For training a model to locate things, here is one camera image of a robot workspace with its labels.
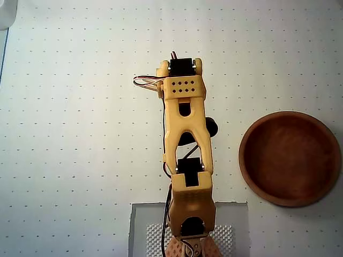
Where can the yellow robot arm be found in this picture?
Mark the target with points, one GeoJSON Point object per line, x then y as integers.
{"type": "Point", "coordinates": [187, 88]}

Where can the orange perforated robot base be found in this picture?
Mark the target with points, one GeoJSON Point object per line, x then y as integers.
{"type": "Point", "coordinates": [174, 249]}

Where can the brown wooden bowl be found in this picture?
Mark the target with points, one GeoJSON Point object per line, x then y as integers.
{"type": "Point", "coordinates": [289, 160]}

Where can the white object at corner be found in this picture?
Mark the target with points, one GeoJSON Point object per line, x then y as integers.
{"type": "Point", "coordinates": [6, 13]}

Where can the white textured pad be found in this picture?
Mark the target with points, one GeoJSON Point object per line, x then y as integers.
{"type": "Point", "coordinates": [155, 238]}

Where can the grey base plate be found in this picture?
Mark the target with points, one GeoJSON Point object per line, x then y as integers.
{"type": "Point", "coordinates": [138, 230]}

